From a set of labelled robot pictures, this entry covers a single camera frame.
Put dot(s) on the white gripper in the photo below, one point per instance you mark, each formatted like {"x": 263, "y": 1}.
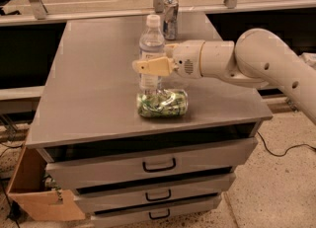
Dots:
{"x": 186, "y": 59}

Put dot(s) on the clear plastic water bottle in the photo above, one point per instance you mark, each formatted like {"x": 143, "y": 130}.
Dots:
{"x": 151, "y": 45}

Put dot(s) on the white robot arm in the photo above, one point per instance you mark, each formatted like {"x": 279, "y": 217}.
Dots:
{"x": 256, "y": 59}

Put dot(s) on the silver blue tall can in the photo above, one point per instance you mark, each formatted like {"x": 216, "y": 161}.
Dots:
{"x": 170, "y": 25}

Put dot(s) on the top grey drawer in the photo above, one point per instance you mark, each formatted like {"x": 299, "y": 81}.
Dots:
{"x": 107, "y": 170}

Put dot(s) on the grey drawer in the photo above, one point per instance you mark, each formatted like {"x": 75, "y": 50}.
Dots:
{"x": 108, "y": 200}
{"x": 107, "y": 170}
{"x": 140, "y": 213}

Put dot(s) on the grey drawer cabinet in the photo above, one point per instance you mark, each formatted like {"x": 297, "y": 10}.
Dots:
{"x": 88, "y": 106}

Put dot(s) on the middle grey drawer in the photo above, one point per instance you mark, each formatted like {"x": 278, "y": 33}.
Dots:
{"x": 108, "y": 200}

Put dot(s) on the bottom grey drawer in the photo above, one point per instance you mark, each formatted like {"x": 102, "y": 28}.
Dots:
{"x": 140, "y": 213}

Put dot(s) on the brown cardboard box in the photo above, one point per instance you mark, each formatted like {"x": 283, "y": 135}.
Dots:
{"x": 27, "y": 188}

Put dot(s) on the black top drawer handle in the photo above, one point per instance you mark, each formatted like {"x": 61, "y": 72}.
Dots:
{"x": 159, "y": 167}

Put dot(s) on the black drawer handle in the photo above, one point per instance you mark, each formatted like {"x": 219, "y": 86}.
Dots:
{"x": 159, "y": 214}
{"x": 159, "y": 167}
{"x": 158, "y": 196}

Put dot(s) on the black middle drawer handle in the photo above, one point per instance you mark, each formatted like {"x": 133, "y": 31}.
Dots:
{"x": 158, "y": 196}

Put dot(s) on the black bottom drawer handle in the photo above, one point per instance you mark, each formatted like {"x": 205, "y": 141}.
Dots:
{"x": 159, "y": 214}

